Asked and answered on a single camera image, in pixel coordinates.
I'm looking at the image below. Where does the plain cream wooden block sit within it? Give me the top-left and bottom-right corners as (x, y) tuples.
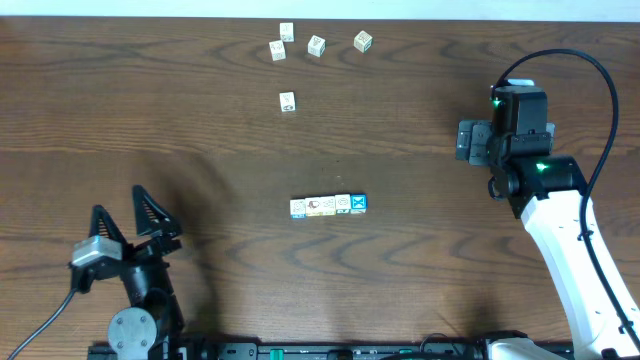
(320, 196), (336, 216)

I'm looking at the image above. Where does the blue top wooden block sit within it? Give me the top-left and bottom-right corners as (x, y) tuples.
(350, 194), (368, 214)

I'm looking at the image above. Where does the wooden block red picture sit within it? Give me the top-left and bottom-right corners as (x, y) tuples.
(305, 197), (322, 217)

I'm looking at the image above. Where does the wooden block number three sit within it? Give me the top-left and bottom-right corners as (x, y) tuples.
(307, 35), (326, 57)

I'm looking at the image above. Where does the wooden block far right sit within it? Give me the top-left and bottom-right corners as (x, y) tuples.
(354, 30), (373, 53)

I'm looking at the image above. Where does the wooden block teal side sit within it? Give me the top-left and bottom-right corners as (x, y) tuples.
(334, 194), (351, 214)

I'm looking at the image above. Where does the wooden block yellow side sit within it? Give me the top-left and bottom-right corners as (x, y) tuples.
(279, 92), (296, 112)

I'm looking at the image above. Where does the wooden block red side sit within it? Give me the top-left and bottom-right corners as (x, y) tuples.
(269, 40), (286, 61)

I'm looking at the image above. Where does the wooden block top back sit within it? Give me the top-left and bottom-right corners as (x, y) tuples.
(279, 22), (295, 42)

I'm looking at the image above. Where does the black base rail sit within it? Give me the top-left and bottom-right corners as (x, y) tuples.
(87, 331), (574, 360)

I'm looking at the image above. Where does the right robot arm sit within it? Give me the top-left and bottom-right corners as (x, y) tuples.
(456, 120), (639, 359)

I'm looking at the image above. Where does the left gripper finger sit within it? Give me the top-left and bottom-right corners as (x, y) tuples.
(88, 205), (127, 245)
(132, 185), (182, 238)

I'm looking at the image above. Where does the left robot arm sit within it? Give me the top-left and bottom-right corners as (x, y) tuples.
(69, 185), (184, 359)

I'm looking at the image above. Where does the wooden block blue side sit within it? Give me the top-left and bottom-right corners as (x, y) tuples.
(290, 199), (306, 219)

